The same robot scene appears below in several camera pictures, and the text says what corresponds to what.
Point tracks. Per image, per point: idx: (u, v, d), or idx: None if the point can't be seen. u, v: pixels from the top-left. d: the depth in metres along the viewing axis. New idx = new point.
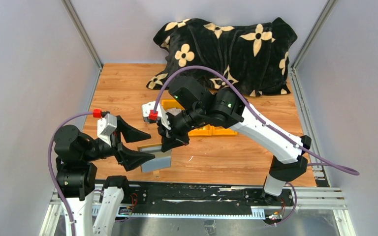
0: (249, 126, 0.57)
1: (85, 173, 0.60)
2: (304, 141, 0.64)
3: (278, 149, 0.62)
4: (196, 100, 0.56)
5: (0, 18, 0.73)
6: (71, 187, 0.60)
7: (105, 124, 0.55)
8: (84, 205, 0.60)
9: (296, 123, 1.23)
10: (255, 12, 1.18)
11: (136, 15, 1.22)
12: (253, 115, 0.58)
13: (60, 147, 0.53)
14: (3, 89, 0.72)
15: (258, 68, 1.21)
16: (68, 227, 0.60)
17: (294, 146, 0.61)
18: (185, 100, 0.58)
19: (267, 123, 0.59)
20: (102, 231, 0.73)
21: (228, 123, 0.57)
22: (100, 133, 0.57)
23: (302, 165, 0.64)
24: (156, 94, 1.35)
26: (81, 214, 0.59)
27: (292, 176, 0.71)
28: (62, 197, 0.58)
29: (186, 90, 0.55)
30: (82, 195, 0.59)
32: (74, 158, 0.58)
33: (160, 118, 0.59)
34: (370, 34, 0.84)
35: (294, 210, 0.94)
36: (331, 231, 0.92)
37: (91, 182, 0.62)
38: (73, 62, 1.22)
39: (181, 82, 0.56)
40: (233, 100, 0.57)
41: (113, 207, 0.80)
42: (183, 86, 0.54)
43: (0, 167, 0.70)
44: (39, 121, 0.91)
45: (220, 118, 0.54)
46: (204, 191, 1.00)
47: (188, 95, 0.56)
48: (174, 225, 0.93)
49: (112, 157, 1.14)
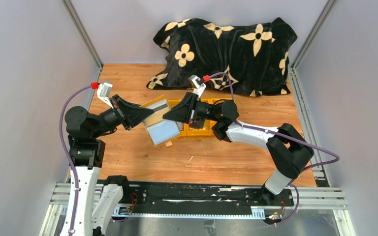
0: (231, 131, 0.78)
1: (95, 147, 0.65)
2: (278, 128, 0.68)
3: (259, 140, 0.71)
4: (224, 123, 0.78)
5: (1, 19, 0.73)
6: (81, 159, 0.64)
7: (103, 85, 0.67)
8: (91, 175, 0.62)
9: (295, 123, 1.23)
10: (255, 12, 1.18)
11: (135, 15, 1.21)
12: (236, 124, 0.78)
13: (72, 126, 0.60)
14: (2, 90, 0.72)
15: (258, 68, 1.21)
16: (71, 195, 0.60)
17: (265, 132, 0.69)
18: (218, 114, 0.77)
19: (242, 124, 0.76)
20: (98, 221, 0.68)
21: (224, 138, 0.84)
22: (100, 97, 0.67)
23: (271, 143, 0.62)
24: (156, 94, 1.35)
26: (86, 183, 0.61)
27: (284, 162, 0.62)
28: (72, 165, 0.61)
29: (228, 119, 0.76)
30: (91, 164, 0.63)
32: (85, 135, 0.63)
33: (201, 88, 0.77)
34: (370, 35, 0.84)
35: (296, 210, 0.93)
36: (331, 231, 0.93)
37: (101, 156, 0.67)
38: (73, 62, 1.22)
39: (231, 112, 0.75)
40: None
41: (112, 201, 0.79)
42: (231, 119, 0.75)
43: None
44: (39, 122, 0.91)
45: (220, 135, 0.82)
46: (204, 191, 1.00)
47: (224, 119, 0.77)
48: (174, 225, 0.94)
49: (111, 157, 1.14)
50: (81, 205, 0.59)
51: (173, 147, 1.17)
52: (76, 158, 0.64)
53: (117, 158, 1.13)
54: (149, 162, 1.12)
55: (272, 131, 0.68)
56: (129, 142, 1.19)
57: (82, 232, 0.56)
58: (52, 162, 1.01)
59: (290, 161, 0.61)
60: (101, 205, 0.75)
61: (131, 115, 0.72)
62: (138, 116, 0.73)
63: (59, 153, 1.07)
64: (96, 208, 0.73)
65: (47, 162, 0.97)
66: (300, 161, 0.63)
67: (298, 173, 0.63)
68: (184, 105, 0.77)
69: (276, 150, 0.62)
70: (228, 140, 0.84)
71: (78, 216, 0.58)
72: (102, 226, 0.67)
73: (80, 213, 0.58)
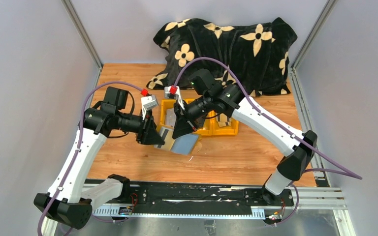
0: (244, 113, 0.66)
1: (108, 117, 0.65)
2: (306, 135, 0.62)
3: (275, 140, 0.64)
4: (205, 89, 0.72)
5: (1, 20, 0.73)
6: (91, 121, 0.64)
7: (151, 99, 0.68)
8: (95, 140, 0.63)
9: (295, 123, 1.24)
10: (256, 12, 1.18)
11: (135, 15, 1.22)
12: (251, 105, 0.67)
13: (113, 88, 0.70)
14: (2, 90, 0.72)
15: (258, 68, 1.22)
16: (71, 155, 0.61)
17: (290, 136, 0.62)
18: (197, 86, 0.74)
19: (261, 112, 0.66)
20: (90, 195, 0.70)
21: (227, 112, 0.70)
22: (142, 106, 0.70)
23: (298, 155, 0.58)
24: (156, 94, 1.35)
26: (88, 146, 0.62)
27: (297, 171, 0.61)
28: (81, 125, 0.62)
29: (200, 79, 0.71)
30: (98, 129, 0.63)
32: (112, 103, 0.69)
33: (177, 95, 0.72)
34: (370, 35, 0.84)
35: (295, 210, 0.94)
36: (331, 231, 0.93)
37: (109, 127, 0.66)
38: (73, 62, 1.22)
39: (198, 73, 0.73)
40: (234, 92, 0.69)
41: (109, 187, 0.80)
42: (198, 75, 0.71)
43: (0, 167, 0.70)
44: (39, 123, 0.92)
45: (221, 105, 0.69)
46: (204, 191, 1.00)
47: (201, 83, 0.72)
48: (173, 225, 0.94)
49: (111, 157, 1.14)
50: (77, 166, 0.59)
51: None
52: (86, 120, 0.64)
53: (117, 158, 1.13)
54: (150, 162, 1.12)
55: (299, 138, 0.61)
56: (129, 143, 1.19)
57: (70, 193, 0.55)
58: (52, 162, 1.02)
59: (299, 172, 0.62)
60: (97, 188, 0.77)
61: (148, 135, 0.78)
62: (151, 140, 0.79)
63: (59, 153, 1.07)
64: (92, 189, 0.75)
65: (47, 162, 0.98)
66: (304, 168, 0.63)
67: (298, 179, 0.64)
68: (179, 120, 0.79)
69: (299, 163, 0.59)
70: (231, 116, 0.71)
71: (70, 176, 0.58)
72: (92, 199, 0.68)
73: (74, 173, 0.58)
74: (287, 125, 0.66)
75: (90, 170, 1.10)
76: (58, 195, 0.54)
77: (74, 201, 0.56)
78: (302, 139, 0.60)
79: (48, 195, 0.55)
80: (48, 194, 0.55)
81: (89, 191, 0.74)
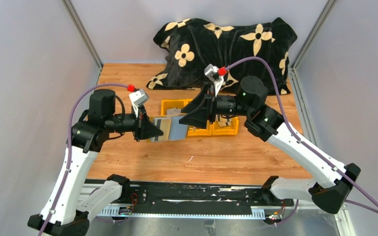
0: (283, 139, 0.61)
1: (97, 131, 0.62)
2: (349, 169, 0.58)
3: (315, 170, 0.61)
4: (254, 107, 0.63)
5: (1, 20, 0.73)
6: (80, 137, 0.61)
7: (140, 94, 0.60)
8: (84, 158, 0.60)
9: (295, 123, 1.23)
10: (256, 12, 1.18)
11: (135, 15, 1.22)
12: (290, 132, 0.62)
13: (93, 95, 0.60)
14: (2, 90, 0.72)
15: (258, 68, 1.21)
16: (61, 175, 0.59)
17: (331, 169, 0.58)
18: (244, 100, 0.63)
19: (301, 140, 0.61)
20: (88, 206, 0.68)
21: (260, 136, 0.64)
22: (133, 103, 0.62)
23: (341, 190, 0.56)
24: (156, 94, 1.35)
26: (78, 165, 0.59)
27: (335, 206, 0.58)
28: (69, 142, 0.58)
29: (256, 97, 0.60)
30: (86, 148, 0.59)
32: (98, 113, 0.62)
33: (221, 80, 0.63)
34: (370, 35, 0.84)
35: (295, 210, 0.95)
36: (331, 231, 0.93)
37: (99, 141, 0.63)
38: (73, 62, 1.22)
39: (257, 88, 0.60)
40: (274, 119, 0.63)
41: (106, 193, 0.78)
42: (256, 93, 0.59)
43: None
44: (39, 123, 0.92)
45: (258, 130, 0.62)
46: (204, 191, 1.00)
47: (253, 101, 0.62)
48: (174, 225, 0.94)
49: (111, 157, 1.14)
50: (68, 187, 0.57)
51: (173, 147, 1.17)
52: (74, 136, 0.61)
53: (117, 158, 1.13)
54: (150, 162, 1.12)
55: (342, 172, 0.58)
56: (129, 143, 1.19)
57: (62, 216, 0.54)
58: (52, 163, 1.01)
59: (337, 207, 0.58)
60: (95, 195, 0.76)
61: (145, 129, 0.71)
62: (149, 133, 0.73)
63: (59, 153, 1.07)
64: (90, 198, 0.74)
65: (47, 162, 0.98)
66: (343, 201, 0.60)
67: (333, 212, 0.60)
68: (200, 109, 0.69)
69: (341, 198, 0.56)
70: (264, 140, 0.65)
71: (62, 197, 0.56)
72: (90, 211, 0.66)
73: (66, 194, 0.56)
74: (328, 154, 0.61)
75: (90, 170, 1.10)
76: (51, 218, 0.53)
77: (69, 221, 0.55)
78: (346, 176, 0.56)
79: (41, 217, 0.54)
80: (42, 217, 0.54)
81: (87, 200, 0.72)
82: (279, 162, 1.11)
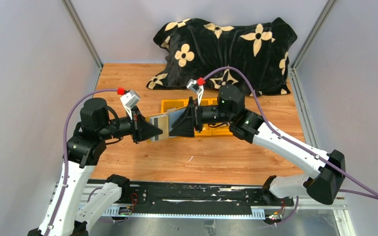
0: (263, 137, 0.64)
1: (93, 145, 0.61)
2: (331, 155, 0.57)
3: (299, 162, 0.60)
4: (235, 112, 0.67)
5: (1, 20, 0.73)
6: (77, 152, 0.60)
7: (130, 96, 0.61)
8: (81, 173, 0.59)
9: (295, 123, 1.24)
10: (256, 12, 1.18)
11: (135, 15, 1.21)
12: (270, 129, 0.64)
13: (82, 109, 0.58)
14: (3, 90, 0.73)
15: (258, 68, 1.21)
16: (59, 189, 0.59)
17: (314, 158, 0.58)
18: (225, 106, 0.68)
19: (281, 135, 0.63)
20: (86, 215, 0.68)
21: (245, 138, 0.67)
22: (124, 105, 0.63)
23: (325, 177, 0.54)
24: (156, 94, 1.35)
26: (75, 181, 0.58)
27: (330, 194, 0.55)
28: (65, 158, 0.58)
29: (234, 103, 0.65)
30: (82, 163, 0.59)
32: (91, 127, 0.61)
33: (201, 90, 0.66)
34: (370, 35, 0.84)
35: (295, 210, 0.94)
36: (331, 231, 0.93)
37: (96, 155, 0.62)
38: (73, 62, 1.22)
39: (233, 95, 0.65)
40: (255, 120, 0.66)
41: (105, 199, 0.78)
42: (234, 100, 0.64)
43: (0, 167, 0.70)
44: (40, 124, 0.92)
45: (241, 133, 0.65)
46: (204, 191, 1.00)
47: (232, 106, 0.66)
48: (174, 225, 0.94)
49: (112, 157, 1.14)
50: (65, 201, 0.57)
51: (173, 147, 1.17)
52: (71, 151, 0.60)
53: (117, 158, 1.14)
54: (150, 162, 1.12)
55: (325, 159, 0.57)
56: (129, 143, 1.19)
57: (60, 231, 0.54)
58: (52, 163, 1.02)
59: (332, 195, 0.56)
60: (93, 201, 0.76)
61: (142, 130, 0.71)
62: (148, 133, 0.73)
63: (60, 153, 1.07)
64: (89, 205, 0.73)
65: (47, 162, 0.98)
66: (336, 190, 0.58)
67: (331, 203, 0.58)
68: (186, 118, 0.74)
69: (328, 185, 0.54)
70: (250, 141, 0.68)
71: (60, 212, 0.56)
72: (88, 221, 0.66)
73: (63, 209, 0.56)
74: (310, 145, 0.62)
75: None
76: (49, 233, 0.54)
77: (67, 235, 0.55)
78: (328, 161, 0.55)
79: (39, 232, 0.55)
80: (40, 231, 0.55)
81: (86, 208, 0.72)
82: (279, 162, 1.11)
